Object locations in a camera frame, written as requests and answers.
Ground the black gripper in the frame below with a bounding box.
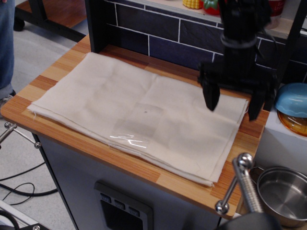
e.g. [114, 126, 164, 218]
[198, 45, 277, 121]

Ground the cream cloth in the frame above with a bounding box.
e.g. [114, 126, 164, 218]
[28, 53, 248, 186]

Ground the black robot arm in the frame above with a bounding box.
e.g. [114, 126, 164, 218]
[198, 0, 277, 121]

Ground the blue plastic bowl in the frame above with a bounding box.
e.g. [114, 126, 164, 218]
[274, 82, 307, 118]

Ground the orange transparent bowl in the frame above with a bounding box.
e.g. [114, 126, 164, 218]
[277, 111, 307, 137]

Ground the red toy tomato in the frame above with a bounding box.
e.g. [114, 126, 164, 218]
[203, 0, 220, 15]

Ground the red label plastic bottle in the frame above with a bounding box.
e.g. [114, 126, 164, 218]
[266, 0, 285, 29]

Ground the yellow toy corn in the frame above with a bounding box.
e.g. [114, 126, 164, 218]
[182, 0, 203, 10]

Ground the clear tape patch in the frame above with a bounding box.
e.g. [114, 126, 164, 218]
[109, 103, 164, 151]

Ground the stainless steel pot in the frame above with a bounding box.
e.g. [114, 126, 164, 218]
[250, 167, 307, 228]

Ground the grey oven control panel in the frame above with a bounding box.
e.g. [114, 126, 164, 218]
[94, 181, 154, 230]

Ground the grey sneaker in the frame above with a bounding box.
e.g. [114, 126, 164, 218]
[0, 90, 16, 109]

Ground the left metal clamp screw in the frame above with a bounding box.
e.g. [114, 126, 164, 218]
[0, 122, 42, 149]

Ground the person leg in jeans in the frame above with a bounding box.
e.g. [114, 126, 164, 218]
[0, 0, 15, 100]

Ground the black shelf post left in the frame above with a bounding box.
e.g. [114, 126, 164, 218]
[85, 0, 108, 53]

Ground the wooden cart with black frame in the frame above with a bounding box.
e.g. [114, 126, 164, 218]
[14, 0, 86, 42]

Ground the black floor cable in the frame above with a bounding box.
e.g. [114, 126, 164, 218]
[0, 162, 58, 206]

